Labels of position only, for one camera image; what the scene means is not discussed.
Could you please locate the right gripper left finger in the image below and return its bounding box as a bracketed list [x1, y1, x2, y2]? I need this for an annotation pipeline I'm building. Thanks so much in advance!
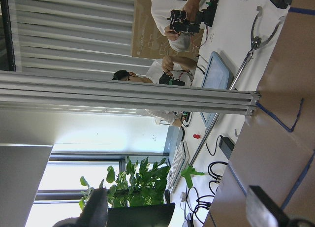
[54, 180, 108, 227]

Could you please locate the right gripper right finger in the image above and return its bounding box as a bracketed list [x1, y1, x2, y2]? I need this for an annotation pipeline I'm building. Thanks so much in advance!
[246, 185, 315, 227]

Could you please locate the green potted plant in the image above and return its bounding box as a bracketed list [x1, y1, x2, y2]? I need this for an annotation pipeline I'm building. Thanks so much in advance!
[78, 156, 171, 210]

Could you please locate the black power adapter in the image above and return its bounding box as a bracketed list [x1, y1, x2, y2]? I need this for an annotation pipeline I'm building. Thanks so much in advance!
[219, 136, 235, 159]

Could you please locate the metal reacher grabber tool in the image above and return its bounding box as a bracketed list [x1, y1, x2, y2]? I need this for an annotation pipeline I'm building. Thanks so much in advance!
[181, 6, 285, 189]

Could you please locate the white keyboard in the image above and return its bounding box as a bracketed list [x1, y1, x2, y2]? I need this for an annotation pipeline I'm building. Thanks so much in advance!
[166, 141, 189, 192]

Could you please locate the blue teach pendant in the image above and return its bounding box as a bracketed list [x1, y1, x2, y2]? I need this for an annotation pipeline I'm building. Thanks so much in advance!
[199, 51, 234, 127]

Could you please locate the black teleoperation controller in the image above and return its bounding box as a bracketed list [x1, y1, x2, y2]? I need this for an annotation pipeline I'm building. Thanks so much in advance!
[167, 0, 222, 34]
[159, 72, 185, 86]

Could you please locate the person with glasses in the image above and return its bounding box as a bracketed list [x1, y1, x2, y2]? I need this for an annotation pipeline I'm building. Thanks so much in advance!
[112, 56, 198, 128]

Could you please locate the cardboard box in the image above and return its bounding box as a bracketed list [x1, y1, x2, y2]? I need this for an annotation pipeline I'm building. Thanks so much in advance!
[131, 0, 204, 59]

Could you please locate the person in white hoodie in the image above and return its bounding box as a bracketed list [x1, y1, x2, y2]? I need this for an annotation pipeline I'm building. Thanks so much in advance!
[149, 0, 212, 53]

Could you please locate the aluminium frame post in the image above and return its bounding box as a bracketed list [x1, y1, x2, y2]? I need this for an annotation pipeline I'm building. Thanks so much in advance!
[0, 71, 260, 115]

